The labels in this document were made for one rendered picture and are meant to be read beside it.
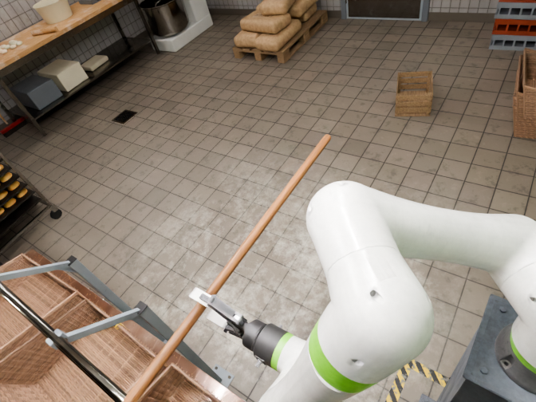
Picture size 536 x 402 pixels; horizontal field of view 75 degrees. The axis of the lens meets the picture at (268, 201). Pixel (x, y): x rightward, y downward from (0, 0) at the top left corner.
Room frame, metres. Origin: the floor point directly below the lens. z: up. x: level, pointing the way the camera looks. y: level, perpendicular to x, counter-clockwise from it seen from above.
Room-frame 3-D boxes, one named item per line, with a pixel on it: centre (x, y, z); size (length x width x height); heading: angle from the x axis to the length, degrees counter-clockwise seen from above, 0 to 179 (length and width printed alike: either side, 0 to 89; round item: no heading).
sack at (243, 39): (4.80, -0.51, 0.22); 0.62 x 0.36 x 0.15; 140
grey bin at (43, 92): (4.73, 2.43, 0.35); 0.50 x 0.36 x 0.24; 44
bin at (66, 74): (5.02, 2.13, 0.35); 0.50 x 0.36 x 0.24; 46
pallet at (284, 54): (4.87, -0.86, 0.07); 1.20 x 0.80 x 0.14; 134
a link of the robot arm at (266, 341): (0.36, 0.10, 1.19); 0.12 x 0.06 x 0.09; 135
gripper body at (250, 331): (0.41, 0.15, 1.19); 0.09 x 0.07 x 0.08; 45
